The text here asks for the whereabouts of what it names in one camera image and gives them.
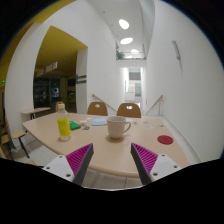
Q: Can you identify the yellow labelled plastic bottle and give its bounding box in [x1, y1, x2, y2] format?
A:
[57, 108, 71, 141]

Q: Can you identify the wooden chair far left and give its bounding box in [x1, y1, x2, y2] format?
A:
[0, 116, 29, 159]

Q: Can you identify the red round coaster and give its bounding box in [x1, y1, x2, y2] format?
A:
[157, 135, 174, 145]

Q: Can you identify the green flat packet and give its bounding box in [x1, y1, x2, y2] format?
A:
[69, 121, 81, 131]

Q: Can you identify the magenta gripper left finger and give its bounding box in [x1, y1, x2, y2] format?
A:
[44, 144, 94, 186]

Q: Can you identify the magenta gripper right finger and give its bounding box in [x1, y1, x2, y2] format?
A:
[131, 143, 181, 185]

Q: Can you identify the wooden stair handrail left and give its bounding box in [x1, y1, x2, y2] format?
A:
[91, 94, 117, 112]

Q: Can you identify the beige ceramic mug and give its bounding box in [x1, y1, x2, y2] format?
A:
[107, 116, 131, 139]

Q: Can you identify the wooden stair handrail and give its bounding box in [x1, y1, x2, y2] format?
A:
[144, 95, 163, 116]
[91, 94, 117, 112]

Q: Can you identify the large beige wooden table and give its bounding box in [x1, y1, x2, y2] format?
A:
[22, 113, 189, 178]

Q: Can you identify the wooden stair handrail right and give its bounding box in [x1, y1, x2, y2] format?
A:
[144, 95, 163, 116]

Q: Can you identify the small side table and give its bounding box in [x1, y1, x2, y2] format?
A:
[21, 107, 50, 120]

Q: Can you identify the right wooden chair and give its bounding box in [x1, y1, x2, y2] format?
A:
[117, 103, 141, 118]

